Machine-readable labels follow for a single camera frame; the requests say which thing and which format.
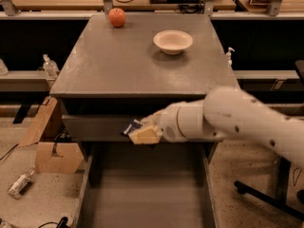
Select grey wooden drawer cabinet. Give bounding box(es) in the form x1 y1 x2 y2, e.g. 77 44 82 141
49 12 244 163

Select brown cardboard box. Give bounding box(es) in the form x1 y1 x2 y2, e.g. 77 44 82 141
19 97 85 174

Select white paper bowl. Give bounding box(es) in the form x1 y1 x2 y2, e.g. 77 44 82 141
153 30 193 55

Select clear plastic bottle on shelf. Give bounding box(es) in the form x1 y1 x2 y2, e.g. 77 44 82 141
43 54 60 79

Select white pump dispenser bottle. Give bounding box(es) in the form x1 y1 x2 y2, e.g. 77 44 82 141
225 47 235 67

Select closed grey top drawer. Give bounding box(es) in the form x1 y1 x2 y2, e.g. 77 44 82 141
62 113 233 143

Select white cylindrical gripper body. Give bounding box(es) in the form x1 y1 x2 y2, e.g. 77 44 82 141
157 100 222 143

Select black chair base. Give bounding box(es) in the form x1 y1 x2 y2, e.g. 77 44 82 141
234 157 304 222

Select plastic bottle on floor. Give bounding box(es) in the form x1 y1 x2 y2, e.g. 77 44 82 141
7 167 35 199

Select black cables on desk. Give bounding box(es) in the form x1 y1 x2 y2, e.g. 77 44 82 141
113 0 210 15

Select red apple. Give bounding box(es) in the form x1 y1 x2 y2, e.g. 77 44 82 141
108 8 126 28

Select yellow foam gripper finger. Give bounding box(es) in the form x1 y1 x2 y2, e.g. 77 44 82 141
129 125 161 144
140 110 162 125

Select black object bottom left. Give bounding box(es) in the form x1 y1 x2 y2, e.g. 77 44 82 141
38 217 69 228

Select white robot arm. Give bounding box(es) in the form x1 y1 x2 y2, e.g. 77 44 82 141
128 86 304 168

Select open grey middle drawer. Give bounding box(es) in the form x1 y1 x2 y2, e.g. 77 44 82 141
73 142 219 228

